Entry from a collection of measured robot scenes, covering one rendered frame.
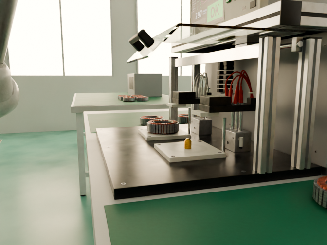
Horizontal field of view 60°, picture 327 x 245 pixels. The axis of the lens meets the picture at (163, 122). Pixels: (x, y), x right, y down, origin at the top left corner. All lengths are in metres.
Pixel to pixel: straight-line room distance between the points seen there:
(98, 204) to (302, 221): 0.34
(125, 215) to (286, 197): 0.30
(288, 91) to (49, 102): 4.93
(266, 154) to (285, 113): 0.21
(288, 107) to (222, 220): 0.43
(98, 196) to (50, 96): 4.93
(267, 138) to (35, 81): 5.04
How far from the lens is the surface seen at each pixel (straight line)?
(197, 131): 1.01
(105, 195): 0.57
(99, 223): 0.47
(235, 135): 0.78
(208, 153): 0.72
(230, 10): 0.84
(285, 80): 0.82
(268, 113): 0.63
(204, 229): 0.45
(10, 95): 1.07
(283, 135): 0.83
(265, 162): 0.65
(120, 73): 5.47
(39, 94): 5.47
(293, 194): 0.61
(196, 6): 1.07
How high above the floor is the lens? 0.97
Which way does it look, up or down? 9 degrees down
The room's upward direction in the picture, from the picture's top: straight up
